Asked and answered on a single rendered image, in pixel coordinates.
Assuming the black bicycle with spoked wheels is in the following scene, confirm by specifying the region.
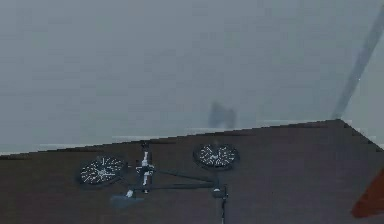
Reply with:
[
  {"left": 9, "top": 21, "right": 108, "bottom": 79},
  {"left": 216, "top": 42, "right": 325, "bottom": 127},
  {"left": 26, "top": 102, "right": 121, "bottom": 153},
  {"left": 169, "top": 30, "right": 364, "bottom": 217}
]
[{"left": 77, "top": 141, "right": 241, "bottom": 224}]

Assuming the red orange cloth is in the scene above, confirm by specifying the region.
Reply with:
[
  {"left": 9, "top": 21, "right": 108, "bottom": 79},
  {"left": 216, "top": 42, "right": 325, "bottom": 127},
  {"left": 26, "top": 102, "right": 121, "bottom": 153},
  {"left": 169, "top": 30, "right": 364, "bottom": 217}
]
[{"left": 351, "top": 167, "right": 384, "bottom": 220}]

